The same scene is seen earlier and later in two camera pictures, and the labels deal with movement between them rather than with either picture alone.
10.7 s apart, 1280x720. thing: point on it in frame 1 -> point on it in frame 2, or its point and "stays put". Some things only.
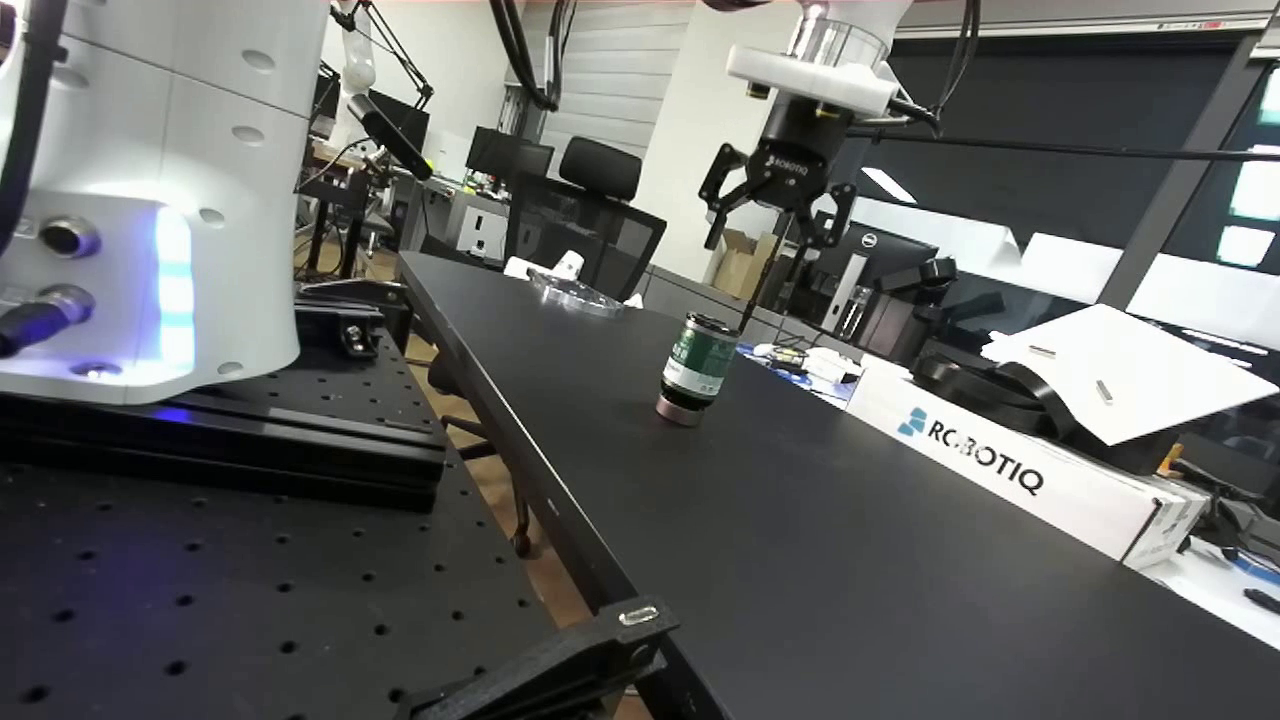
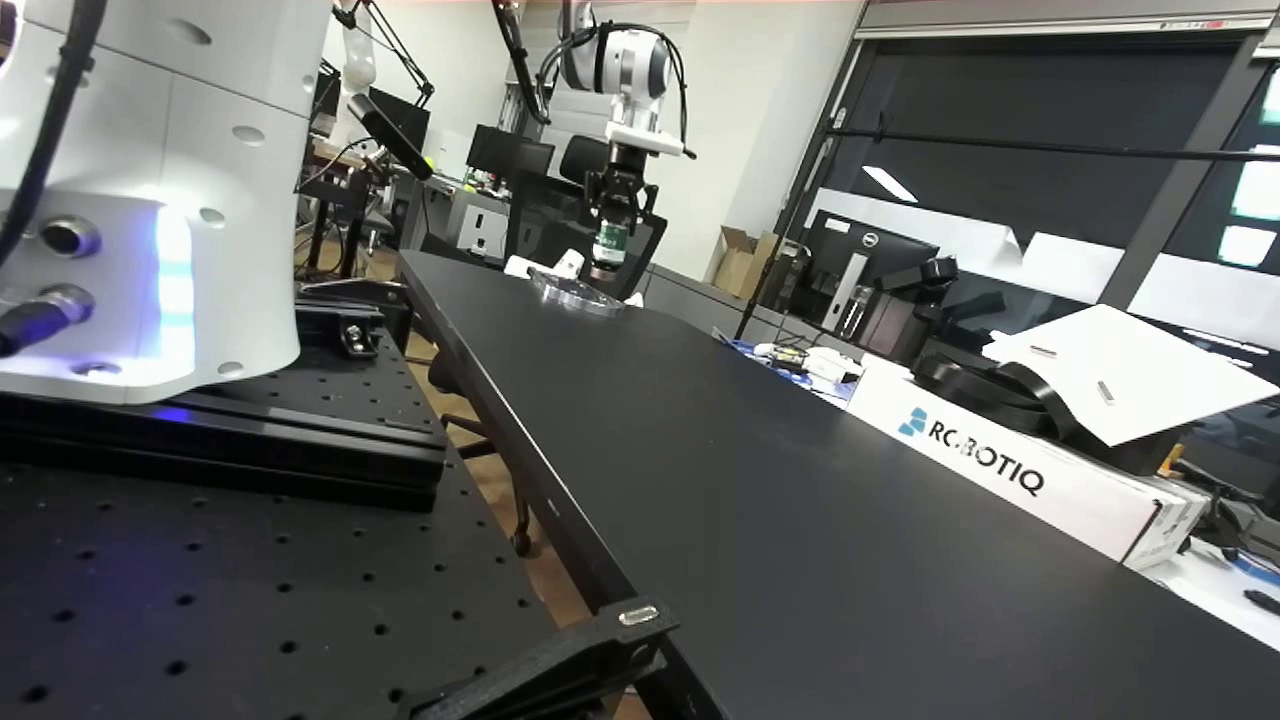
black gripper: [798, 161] -> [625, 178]
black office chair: [589, 210] stays put
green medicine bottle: [692, 371] -> [608, 241]
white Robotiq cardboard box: [1109, 506] stays put
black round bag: [1013, 390] stays put
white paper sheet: [1128, 377] stays put
